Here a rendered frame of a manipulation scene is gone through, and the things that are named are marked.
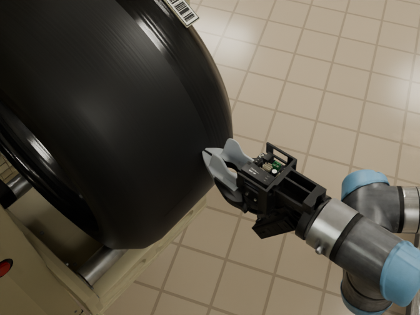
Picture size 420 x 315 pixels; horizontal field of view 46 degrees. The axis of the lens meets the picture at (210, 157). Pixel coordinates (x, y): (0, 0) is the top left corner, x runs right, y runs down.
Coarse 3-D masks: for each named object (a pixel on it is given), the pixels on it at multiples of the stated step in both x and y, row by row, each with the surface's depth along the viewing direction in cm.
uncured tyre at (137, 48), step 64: (0, 0) 68; (64, 0) 68; (128, 0) 71; (0, 64) 66; (64, 64) 65; (128, 64) 69; (192, 64) 74; (0, 128) 108; (64, 128) 66; (128, 128) 68; (192, 128) 76; (64, 192) 111; (128, 192) 72; (192, 192) 83
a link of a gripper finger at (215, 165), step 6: (204, 156) 78; (210, 156) 78; (216, 156) 73; (204, 162) 78; (210, 162) 76; (216, 162) 74; (222, 162) 73; (210, 168) 77; (216, 168) 76; (222, 168) 74; (210, 174) 77; (216, 174) 76; (222, 174) 75; (228, 174) 74; (234, 174) 73; (222, 180) 75; (228, 180) 75; (234, 180) 74; (228, 186) 75; (234, 186) 74
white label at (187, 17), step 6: (168, 0) 74; (174, 0) 75; (180, 0) 75; (168, 6) 74; (174, 6) 74; (180, 6) 75; (186, 6) 76; (174, 12) 74; (180, 12) 74; (186, 12) 75; (192, 12) 76; (180, 18) 74; (186, 18) 75; (192, 18) 76; (198, 18) 76; (186, 24) 74
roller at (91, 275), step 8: (104, 248) 104; (96, 256) 103; (104, 256) 103; (112, 256) 104; (120, 256) 105; (88, 264) 102; (96, 264) 102; (104, 264) 103; (112, 264) 105; (80, 272) 101; (88, 272) 101; (96, 272) 102; (104, 272) 104; (88, 280) 101; (96, 280) 103
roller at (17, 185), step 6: (18, 174) 114; (12, 180) 113; (18, 180) 113; (24, 180) 113; (12, 186) 112; (18, 186) 113; (24, 186) 113; (30, 186) 114; (18, 192) 113; (24, 192) 114; (18, 198) 114
